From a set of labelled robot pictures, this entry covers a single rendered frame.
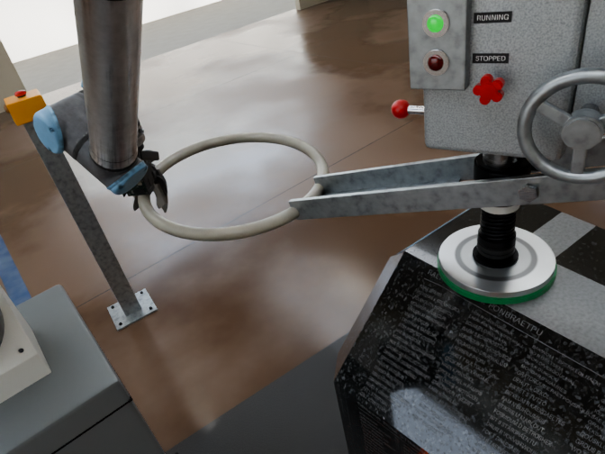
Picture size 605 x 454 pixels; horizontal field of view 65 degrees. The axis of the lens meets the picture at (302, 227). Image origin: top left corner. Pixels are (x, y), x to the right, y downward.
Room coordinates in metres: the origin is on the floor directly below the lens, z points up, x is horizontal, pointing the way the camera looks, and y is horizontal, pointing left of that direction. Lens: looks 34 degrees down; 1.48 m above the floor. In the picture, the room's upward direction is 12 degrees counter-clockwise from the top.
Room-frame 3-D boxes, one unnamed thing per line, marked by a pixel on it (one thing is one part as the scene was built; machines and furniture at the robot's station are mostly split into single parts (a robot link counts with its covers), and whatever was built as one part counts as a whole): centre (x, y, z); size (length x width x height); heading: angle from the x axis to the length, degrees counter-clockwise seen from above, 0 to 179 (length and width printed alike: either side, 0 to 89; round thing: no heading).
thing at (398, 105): (0.72, -0.22, 1.18); 0.08 x 0.03 x 0.03; 51
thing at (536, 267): (0.70, -0.36, 0.85); 0.21 x 0.21 x 0.01
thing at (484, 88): (0.59, -0.28, 1.24); 0.04 x 0.04 x 0.04; 51
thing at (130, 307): (1.79, 0.90, 0.54); 0.20 x 0.20 x 1.09; 27
